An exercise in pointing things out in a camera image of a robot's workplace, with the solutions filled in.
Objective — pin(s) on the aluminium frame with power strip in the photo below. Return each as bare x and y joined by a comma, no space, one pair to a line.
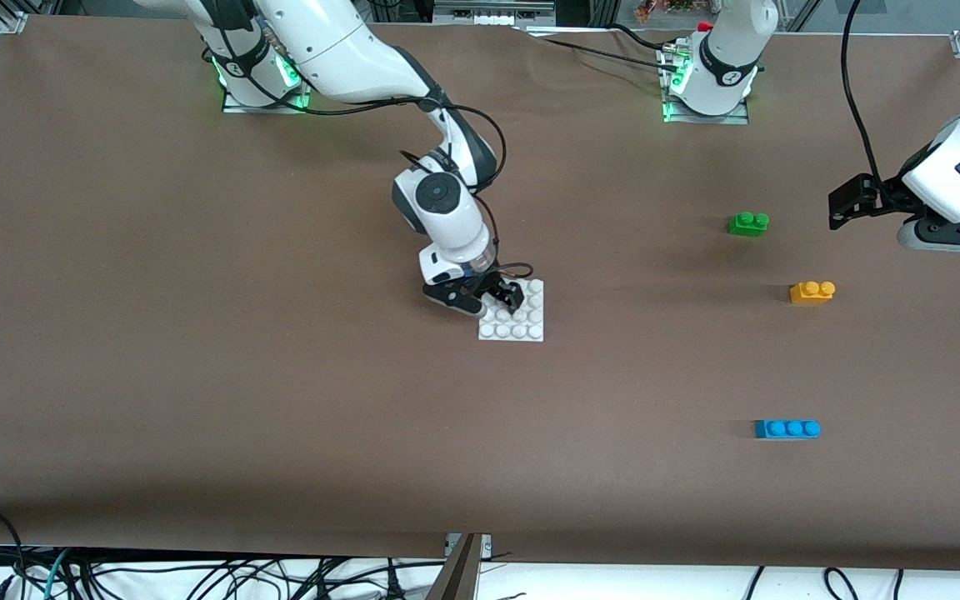
488,17

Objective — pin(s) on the blue three-stud block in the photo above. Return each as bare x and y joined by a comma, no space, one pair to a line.
784,430

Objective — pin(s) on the green two-stud block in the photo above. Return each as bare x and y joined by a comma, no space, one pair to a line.
747,225

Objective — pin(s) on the brown table cover sheet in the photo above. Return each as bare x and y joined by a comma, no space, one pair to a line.
480,458

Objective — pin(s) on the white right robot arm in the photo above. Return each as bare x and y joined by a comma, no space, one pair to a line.
347,58

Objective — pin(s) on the colourful background toys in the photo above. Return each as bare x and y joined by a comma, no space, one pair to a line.
663,8

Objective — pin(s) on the aluminium table frame profile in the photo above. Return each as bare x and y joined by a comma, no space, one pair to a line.
459,575

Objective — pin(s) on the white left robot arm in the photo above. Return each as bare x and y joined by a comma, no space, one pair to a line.
726,50

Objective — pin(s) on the yellow two-stud block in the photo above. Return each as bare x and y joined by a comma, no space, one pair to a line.
809,293

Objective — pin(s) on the white studded base plate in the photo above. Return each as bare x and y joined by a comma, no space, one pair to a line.
522,329

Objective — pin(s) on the aluminium frame corner profile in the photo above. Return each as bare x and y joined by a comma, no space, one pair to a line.
12,21

